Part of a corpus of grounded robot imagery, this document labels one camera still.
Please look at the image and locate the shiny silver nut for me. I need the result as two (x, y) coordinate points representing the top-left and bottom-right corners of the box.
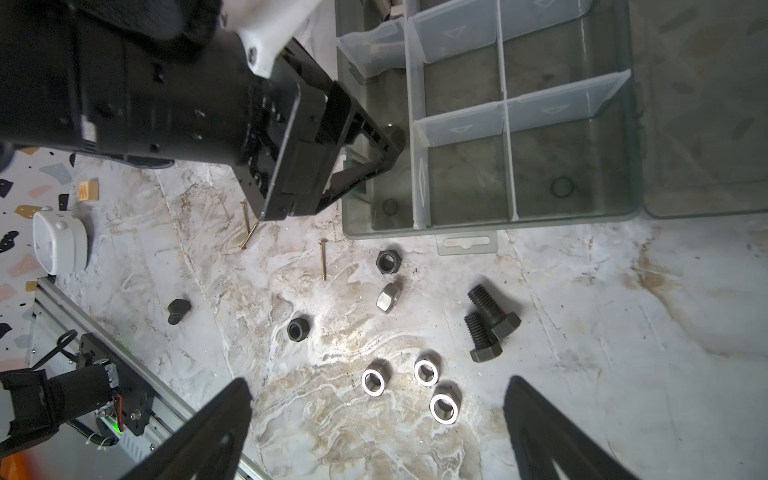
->
(361, 367), (388, 397)
(429, 392), (460, 425)
(413, 356), (440, 387)

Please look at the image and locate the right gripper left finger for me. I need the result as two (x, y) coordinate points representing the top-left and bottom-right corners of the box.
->
(123, 377), (254, 479)

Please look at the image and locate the clear plastic organizer box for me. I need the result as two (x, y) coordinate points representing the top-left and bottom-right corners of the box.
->
(335, 1), (767, 253)

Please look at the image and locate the black hex nut centre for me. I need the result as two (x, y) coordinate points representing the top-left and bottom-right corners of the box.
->
(286, 317), (311, 342)

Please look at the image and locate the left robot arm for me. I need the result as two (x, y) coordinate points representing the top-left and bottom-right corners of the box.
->
(1, 1), (403, 221)

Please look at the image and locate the black hex nut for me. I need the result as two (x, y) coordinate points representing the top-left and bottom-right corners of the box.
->
(286, 317), (311, 342)
(376, 249), (402, 275)

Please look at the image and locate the silver hex nut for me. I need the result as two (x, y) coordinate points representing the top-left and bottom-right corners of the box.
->
(376, 283), (401, 313)

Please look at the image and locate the brass wood screw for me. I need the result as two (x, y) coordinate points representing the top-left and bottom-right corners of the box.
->
(240, 219), (261, 250)
(319, 238), (327, 281)
(241, 200), (252, 238)

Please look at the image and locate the black hex bolt pair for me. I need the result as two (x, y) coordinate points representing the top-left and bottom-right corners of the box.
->
(468, 285), (522, 340)
(464, 313), (503, 363)

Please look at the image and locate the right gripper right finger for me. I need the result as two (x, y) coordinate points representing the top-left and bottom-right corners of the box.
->
(503, 375), (635, 479)

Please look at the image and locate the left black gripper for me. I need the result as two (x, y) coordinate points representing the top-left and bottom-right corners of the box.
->
(233, 39), (404, 221)

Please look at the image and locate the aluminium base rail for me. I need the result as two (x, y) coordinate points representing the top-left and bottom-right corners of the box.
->
(26, 275), (265, 480)

